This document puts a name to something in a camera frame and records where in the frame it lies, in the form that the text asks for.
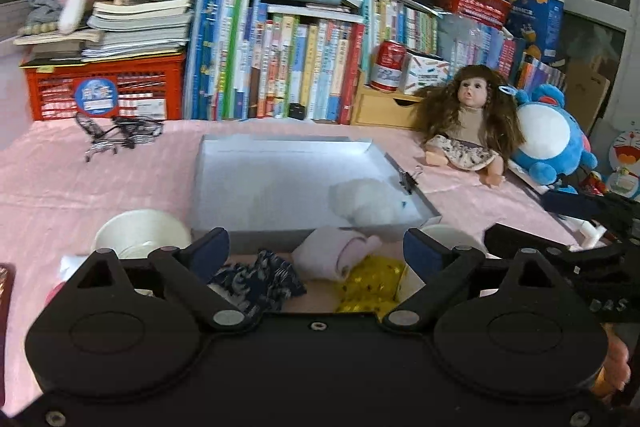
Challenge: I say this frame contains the white bowl right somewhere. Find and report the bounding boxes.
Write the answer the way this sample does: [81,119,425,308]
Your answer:
[397,224,488,303]

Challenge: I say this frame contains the blue cardboard box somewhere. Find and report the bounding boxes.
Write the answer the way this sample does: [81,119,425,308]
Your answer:
[505,0,567,64]

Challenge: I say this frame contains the stack of paperback books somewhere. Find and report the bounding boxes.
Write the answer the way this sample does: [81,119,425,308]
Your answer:
[14,0,196,62]

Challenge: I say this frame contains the blue patterned cloth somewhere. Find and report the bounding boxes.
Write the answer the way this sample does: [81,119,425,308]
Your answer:
[207,249,307,313]

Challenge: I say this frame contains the brown cardboard sheet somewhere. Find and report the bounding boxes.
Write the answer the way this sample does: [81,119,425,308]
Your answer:
[564,57,612,135]

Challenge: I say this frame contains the wooden drawer box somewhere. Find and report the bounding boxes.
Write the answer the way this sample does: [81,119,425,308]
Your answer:
[350,72,426,128]

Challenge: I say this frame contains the gold dotted soft ball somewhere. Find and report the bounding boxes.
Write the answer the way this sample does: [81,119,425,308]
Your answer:
[334,256,407,314]

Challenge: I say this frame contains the grey cardboard box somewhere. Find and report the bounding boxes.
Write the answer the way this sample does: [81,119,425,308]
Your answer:
[187,134,442,255]

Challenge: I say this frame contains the grey plush toy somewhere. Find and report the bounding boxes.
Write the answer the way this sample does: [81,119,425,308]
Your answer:
[17,0,64,38]

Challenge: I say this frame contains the blue and white plush toy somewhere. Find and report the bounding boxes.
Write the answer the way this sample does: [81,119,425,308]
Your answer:
[507,84,598,186]

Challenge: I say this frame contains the person's right hand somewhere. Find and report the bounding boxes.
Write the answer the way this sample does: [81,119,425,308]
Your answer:
[597,332,632,408]

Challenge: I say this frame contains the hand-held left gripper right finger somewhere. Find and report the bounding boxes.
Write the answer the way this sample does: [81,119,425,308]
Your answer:
[380,227,576,333]

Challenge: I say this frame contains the small white printed box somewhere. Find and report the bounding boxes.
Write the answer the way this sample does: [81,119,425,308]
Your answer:
[402,48,457,96]

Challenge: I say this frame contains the red drink can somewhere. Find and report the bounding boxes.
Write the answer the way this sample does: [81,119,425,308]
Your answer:
[370,40,408,92]

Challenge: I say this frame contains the black binder clip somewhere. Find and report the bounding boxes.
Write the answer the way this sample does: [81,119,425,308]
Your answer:
[398,167,425,196]

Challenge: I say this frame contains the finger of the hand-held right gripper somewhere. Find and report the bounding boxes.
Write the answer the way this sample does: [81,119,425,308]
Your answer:
[541,191,608,224]
[483,223,571,260]

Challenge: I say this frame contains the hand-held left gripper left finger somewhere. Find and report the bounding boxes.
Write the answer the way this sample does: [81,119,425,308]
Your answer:
[65,227,256,333]

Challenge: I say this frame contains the pink cloth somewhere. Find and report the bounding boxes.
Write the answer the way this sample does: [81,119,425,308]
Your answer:
[291,228,383,282]

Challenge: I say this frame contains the white rolled sock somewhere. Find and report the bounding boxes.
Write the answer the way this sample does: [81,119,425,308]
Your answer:
[328,178,417,228]

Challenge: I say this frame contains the blue cartoon cat toy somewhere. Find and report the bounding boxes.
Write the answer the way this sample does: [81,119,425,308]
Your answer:
[606,129,640,201]

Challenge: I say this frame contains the paper cup with black drawing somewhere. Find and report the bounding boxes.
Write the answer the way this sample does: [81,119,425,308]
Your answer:
[92,208,193,264]

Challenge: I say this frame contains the row of children's books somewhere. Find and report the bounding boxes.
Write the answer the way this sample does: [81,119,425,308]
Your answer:
[182,0,568,125]

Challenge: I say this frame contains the brown haired doll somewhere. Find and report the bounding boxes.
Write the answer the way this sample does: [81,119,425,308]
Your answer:
[412,64,526,190]

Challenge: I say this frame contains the pink tablecloth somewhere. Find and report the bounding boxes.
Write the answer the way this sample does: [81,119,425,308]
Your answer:
[0,118,601,413]

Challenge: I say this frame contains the red plastic crate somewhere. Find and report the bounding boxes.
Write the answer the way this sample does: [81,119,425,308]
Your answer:
[20,53,187,122]

